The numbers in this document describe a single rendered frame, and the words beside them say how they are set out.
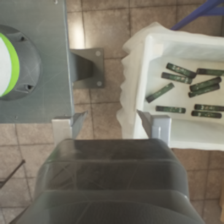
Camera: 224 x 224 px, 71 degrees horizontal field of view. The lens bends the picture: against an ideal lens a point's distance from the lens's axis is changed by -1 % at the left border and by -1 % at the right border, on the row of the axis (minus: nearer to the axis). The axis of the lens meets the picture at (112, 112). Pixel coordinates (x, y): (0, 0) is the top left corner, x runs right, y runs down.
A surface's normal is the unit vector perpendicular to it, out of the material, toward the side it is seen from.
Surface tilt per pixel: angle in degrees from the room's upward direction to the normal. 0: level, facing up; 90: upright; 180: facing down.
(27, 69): 77
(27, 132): 0
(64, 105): 0
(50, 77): 0
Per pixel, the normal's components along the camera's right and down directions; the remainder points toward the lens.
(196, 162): -0.01, 0.25
